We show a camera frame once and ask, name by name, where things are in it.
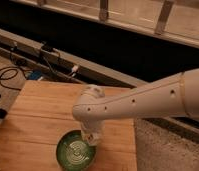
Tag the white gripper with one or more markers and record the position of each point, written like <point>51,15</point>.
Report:
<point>92,127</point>

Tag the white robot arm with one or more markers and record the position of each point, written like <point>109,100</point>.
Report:
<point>173,96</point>

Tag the green ceramic bowl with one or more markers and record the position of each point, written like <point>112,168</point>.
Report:
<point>73,153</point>

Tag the blue box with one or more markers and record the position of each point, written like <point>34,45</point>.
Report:
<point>34,75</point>

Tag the white cable connector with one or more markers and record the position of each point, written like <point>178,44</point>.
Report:
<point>74,69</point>

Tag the black clamp on rail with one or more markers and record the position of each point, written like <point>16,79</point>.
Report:
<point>46,47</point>

